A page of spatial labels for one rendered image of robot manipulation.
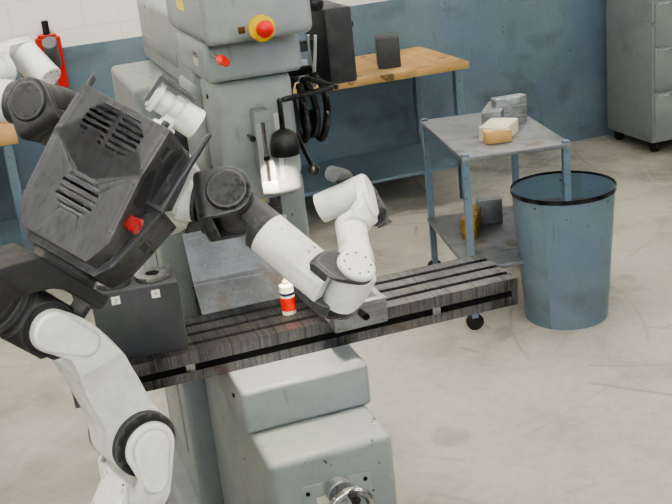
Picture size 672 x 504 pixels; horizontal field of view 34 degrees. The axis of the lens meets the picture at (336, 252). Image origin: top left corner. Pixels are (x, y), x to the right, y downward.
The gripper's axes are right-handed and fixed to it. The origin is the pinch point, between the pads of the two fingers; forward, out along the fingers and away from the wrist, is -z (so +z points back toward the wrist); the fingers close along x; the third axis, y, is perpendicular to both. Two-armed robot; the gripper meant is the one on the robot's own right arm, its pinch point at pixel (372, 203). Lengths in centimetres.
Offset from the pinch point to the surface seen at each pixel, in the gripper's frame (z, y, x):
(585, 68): -558, -85, 94
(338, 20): -41, -13, 55
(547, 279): -250, -2, -27
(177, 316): -11, 60, 8
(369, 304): -27.9, 20.6, -15.7
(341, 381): -25, 37, -28
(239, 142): -6.8, 20.2, 33.4
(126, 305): -3, 67, 17
